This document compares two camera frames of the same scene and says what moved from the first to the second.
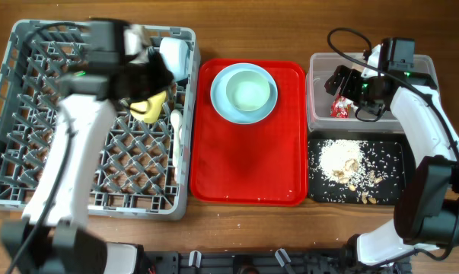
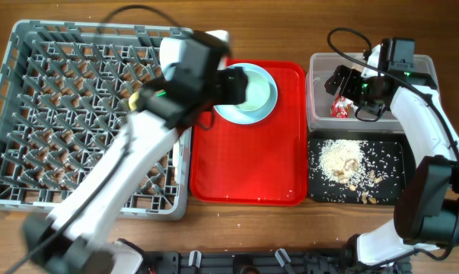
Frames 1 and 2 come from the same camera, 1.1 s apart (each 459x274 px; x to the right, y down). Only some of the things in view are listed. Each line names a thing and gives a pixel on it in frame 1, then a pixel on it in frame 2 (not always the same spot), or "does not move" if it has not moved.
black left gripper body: [145, 80] → [224, 88]
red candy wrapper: [341, 108] does not move
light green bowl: [248, 90] does not move
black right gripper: [352, 77] does not move
